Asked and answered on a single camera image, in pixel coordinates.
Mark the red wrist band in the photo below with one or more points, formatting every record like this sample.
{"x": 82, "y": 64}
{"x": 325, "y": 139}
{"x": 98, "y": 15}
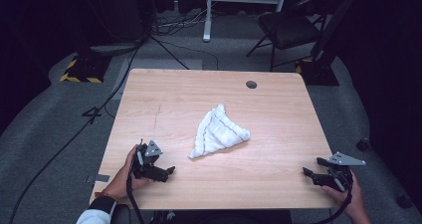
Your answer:
{"x": 101, "y": 194}

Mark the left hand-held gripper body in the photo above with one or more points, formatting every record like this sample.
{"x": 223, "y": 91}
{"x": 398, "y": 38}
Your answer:
{"x": 143, "y": 164}

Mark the person's dark lap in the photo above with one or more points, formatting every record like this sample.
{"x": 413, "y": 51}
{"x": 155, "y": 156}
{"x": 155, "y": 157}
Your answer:
{"x": 215, "y": 217}

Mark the grey tape strip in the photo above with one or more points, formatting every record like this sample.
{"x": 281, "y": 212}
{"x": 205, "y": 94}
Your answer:
{"x": 99, "y": 178}

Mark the dark round table grommet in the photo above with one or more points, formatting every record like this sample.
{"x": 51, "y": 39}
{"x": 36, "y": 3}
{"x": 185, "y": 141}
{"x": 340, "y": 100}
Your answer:
{"x": 251, "y": 84}

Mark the dark equipment stand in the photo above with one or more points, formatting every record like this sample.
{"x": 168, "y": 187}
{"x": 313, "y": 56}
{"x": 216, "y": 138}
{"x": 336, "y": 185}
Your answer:
{"x": 119, "y": 15}

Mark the black caster wheel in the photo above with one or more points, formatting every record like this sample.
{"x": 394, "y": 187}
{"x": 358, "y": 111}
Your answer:
{"x": 404, "y": 201}
{"x": 363, "y": 145}

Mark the black yellow striped stand base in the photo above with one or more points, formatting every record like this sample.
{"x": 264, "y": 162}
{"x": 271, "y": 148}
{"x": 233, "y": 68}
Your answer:
{"x": 84, "y": 69}
{"x": 320, "y": 73}

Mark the black folding chair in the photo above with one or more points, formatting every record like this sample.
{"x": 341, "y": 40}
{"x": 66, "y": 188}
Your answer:
{"x": 288, "y": 28}

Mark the person's right hand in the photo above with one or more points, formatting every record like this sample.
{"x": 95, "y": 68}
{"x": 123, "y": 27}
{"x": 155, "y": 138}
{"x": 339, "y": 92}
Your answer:
{"x": 351, "y": 200}

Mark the white desk frame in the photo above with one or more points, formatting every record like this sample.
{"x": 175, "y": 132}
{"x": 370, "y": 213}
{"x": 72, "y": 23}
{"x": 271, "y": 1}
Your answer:
{"x": 208, "y": 15}

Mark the white towel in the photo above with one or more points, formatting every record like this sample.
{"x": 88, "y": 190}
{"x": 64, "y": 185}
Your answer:
{"x": 217, "y": 134}

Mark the black slanted stand pole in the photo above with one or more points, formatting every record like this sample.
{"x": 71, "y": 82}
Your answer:
{"x": 335, "y": 21}

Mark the person's left hand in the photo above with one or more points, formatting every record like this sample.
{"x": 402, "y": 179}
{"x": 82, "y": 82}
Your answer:
{"x": 119, "y": 180}

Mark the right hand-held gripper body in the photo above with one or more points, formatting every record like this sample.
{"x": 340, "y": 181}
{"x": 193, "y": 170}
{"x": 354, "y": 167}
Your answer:
{"x": 341, "y": 174}

